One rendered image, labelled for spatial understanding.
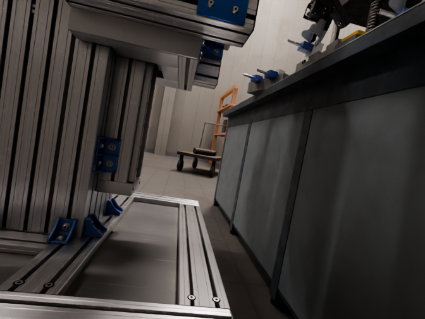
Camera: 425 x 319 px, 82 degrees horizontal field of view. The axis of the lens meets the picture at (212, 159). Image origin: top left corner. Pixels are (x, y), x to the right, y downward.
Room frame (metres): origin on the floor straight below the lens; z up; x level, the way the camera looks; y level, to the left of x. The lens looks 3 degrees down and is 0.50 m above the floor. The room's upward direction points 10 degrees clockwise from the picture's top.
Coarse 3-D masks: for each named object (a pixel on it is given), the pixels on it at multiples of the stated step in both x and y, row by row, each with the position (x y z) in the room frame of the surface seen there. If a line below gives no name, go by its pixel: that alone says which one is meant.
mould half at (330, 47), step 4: (336, 40) 0.77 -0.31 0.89; (340, 40) 0.77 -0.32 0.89; (328, 44) 0.81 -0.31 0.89; (332, 44) 0.79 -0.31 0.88; (336, 44) 0.77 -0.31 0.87; (328, 48) 0.81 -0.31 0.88; (332, 48) 0.79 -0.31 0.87; (316, 52) 0.88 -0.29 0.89; (324, 52) 0.83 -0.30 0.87; (328, 52) 0.80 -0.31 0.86; (312, 56) 0.90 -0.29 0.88; (316, 56) 0.87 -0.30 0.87; (320, 56) 0.85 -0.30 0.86; (308, 60) 0.93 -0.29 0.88; (312, 60) 0.90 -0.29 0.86; (300, 64) 0.98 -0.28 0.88; (304, 64) 0.95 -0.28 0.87; (308, 64) 0.92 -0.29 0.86; (296, 68) 1.02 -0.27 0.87; (300, 68) 0.98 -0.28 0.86
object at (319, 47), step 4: (288, 40) 0.93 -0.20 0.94; (296, 44) 0.94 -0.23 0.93; (300, 44) 0.94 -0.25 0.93; (304, 44) 0.93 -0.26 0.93; (308, 44) 0.93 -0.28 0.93; (312, 44) 0.93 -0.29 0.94; (320, 44) 0.93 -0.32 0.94; (300, 48) 0.94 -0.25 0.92; (304, 48) 0.93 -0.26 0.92; (308, 48) 0.93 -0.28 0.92; (312, 48) 0.93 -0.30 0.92; (316, 48) 0.93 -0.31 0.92; (320, 48) 0.93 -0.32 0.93; (304, 52) 0.96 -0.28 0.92; (308, 52) 0.95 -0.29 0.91; (312, 52) 0.93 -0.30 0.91; (304, 56) 0.98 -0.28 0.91; (308, 56) 0.95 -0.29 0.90
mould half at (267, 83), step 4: (276, 76) 1.08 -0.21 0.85; (280, 76) 1.06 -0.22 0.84; (284, 76) 1.05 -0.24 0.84; (264, 80) 1.16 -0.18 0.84; (268, 80) 1.13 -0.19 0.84; (272, 80) 1.11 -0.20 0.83; (276, 80) 1.08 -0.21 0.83; (252, 84) 1.24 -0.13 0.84; (256, 84) 1.21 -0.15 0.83; (260, 84) 1.18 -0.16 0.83; (264, 84) 1.15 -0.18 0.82; (268, 84) 1.13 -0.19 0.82; (272, 84) 1.10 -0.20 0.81; (248, 88) 1.27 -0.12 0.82; (252, 88) 1.24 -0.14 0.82; (256, 88) 1.21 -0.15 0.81; (260, 88) 1.18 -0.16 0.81; (264, 88) 1.15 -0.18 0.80; (248, 92) 1.27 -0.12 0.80; (252, 92) 1.25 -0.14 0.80; (256, 92) 1.24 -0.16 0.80
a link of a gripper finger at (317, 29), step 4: (320, 20) 0.91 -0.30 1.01; (324, 20) 0.91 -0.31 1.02; (320, 24) 0.91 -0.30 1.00; (324, 24) 0.91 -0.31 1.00; (312, 28) 0.90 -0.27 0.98; (316, 28) 0.91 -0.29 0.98; (320, 28) 0.91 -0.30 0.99; (316, 32) 0.91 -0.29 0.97; (320, 32) 0.91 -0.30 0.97; (324, 32) 0.90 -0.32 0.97; (320, 36) 0.91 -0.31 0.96; (320, 40) 0.91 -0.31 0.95; (316, 44) 0.92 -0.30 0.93
